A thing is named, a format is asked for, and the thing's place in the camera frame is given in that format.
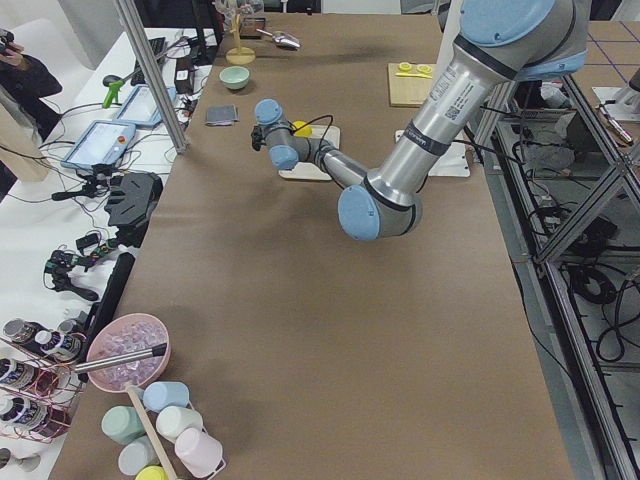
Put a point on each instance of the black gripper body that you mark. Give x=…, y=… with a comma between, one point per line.
x=257, y=136

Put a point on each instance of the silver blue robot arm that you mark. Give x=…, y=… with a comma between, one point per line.
x=497, y=42

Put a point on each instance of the cream rabbit tray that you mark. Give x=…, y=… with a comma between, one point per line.
x=306, y=171

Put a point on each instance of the folded grey cloth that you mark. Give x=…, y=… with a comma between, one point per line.
x=222, y=115

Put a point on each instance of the mint green bowl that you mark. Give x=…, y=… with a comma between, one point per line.
x=234, y=77

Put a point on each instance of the wooden stand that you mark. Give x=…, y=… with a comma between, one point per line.
x=238, y=55

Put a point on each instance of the metal scoop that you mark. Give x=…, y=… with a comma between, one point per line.
x=282, y=39

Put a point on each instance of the blue tablet pendant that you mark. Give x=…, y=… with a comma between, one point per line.
x=139, y=108
x=102, y=143

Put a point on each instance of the black controller device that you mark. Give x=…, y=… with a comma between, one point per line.
x=133, y=198

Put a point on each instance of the yellow plastic knife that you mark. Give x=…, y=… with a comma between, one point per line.
x=413, y=75

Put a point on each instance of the wooden cutting board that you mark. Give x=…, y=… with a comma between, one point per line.
x=407, y=92

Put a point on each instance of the pink bowl with ice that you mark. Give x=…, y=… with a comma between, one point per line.
x=126, y=335

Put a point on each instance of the light blue plastic cup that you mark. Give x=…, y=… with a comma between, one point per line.
x=161, y=394

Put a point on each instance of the mint white plastic cup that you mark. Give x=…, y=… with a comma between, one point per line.
x=172, y=421

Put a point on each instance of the grey-green plastic cup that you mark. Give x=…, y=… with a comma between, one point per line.
x=122, y=425

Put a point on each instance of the pale pink plastic cup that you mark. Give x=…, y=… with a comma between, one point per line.
x=197, y=452

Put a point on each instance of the grey plastic cup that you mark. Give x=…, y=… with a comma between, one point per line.
x=136, y=456

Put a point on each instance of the wooden stick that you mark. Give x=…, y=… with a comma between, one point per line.
x=133, y=394

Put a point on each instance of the yellow plastic cup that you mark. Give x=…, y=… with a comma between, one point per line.
x=152, y=472

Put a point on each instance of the aluminium frame post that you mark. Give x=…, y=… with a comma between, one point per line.
x=133, y=26

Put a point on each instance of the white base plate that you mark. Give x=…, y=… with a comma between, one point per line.
x=445, y=160

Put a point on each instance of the metal tongs handle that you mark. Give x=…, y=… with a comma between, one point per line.
x=107, y=362

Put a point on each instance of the copper wire bottle rack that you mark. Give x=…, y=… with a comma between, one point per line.
x=39, y=396

